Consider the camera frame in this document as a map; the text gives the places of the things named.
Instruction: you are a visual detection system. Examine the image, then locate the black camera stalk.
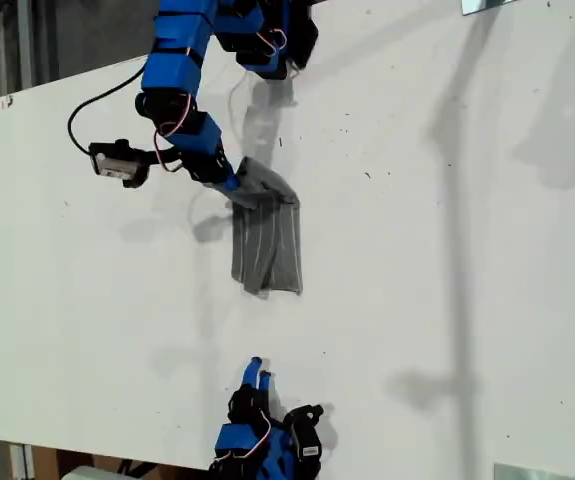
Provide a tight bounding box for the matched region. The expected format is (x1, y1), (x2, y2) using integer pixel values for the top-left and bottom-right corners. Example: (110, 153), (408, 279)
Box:
(139, 146), (187, 169)

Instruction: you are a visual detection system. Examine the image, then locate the black camera cable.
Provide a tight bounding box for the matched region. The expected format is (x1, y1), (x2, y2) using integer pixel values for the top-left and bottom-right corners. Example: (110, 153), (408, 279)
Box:
(67, 62), (149, 154)

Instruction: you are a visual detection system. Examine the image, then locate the white container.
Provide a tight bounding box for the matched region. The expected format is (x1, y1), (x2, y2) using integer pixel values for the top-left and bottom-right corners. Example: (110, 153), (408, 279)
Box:
(59, 464), (121, 480)

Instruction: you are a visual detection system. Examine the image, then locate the grey striped square towel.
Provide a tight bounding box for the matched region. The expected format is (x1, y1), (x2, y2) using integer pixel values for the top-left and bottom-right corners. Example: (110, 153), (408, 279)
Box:
(224, 155), (304, 300)

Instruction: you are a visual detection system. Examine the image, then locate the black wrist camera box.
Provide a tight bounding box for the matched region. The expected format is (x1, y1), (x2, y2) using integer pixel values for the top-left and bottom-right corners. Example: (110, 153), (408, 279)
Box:
(282, 403), (325, 471)
(88, 138), (151, 190)

